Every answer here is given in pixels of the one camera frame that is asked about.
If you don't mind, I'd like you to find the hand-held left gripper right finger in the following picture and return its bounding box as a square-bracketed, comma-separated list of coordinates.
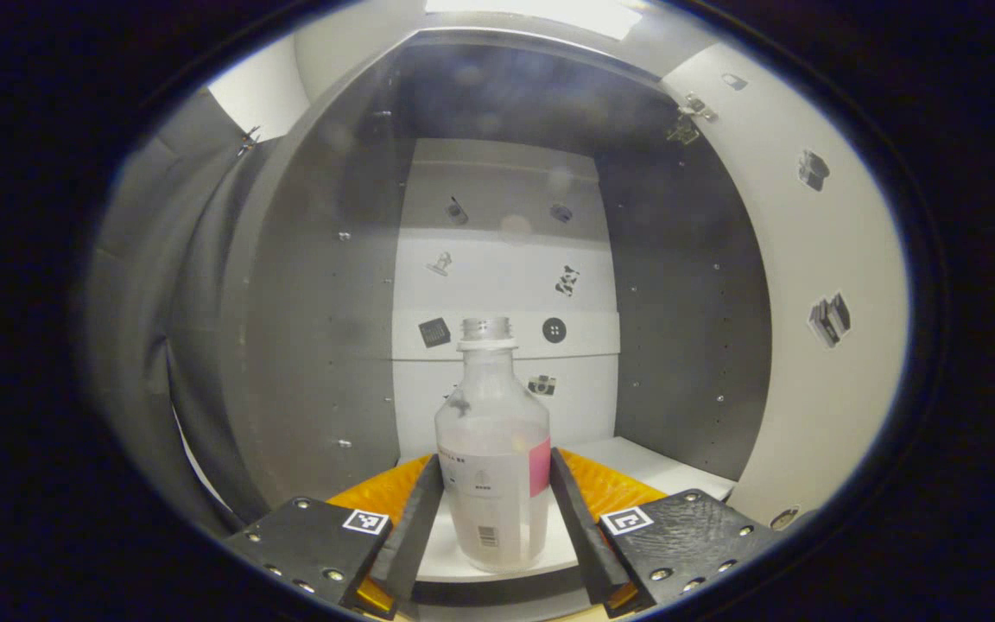
[549, 447, 788, 618]

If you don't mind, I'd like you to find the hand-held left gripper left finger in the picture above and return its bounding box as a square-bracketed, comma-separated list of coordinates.
[225, 453, 445, 619]

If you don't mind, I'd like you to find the dark grey cabinet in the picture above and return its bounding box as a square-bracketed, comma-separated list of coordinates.
[165, 30, 775, 606]

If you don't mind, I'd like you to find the clear plastic bottle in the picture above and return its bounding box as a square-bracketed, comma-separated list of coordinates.
[434, 316, 552, 573]

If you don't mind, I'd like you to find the black backdrop cloth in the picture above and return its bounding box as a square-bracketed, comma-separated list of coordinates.
[87, 86, 265, 536]

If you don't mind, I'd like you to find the metal door hinge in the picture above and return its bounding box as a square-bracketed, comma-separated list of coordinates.
[669, 93, 719, 146]

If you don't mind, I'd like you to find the large ceiling light panel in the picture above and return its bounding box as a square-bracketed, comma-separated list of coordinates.
[424, 0, 645, 42]

